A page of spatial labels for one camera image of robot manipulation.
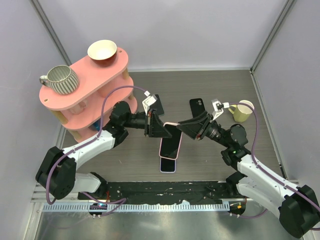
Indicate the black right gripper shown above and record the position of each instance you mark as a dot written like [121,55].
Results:
[197,127]

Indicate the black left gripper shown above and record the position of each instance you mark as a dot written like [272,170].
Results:
[153,126]

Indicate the pink phone case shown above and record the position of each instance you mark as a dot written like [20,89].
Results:
[160,150]

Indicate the teal-edged black phone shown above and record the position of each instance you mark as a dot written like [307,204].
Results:
[158,106]

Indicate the lilac phone case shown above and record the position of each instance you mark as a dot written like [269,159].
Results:
[161,167]

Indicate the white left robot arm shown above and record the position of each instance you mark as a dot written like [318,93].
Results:
[58,170]

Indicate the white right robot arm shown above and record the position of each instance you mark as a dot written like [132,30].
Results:
[296,207]

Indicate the yellow mug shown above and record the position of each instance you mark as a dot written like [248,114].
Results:
[241,112]

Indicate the blue mug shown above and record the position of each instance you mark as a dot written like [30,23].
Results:
[96,126]

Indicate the pink cup on shelf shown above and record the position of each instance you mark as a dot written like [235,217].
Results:
[104,91]

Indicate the pink three-tier shelf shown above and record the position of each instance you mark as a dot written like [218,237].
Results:
[91,78]

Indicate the clear glass cup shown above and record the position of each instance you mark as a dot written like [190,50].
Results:
[79,107]

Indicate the red bowl white inside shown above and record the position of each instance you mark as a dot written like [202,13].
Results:
[103,52]

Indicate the grey striped mug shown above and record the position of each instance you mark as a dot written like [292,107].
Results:
[61,79]

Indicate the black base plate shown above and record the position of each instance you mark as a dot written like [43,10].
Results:
[168,192]

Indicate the white slotted cable duct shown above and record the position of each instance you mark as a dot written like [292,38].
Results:
[97,207]

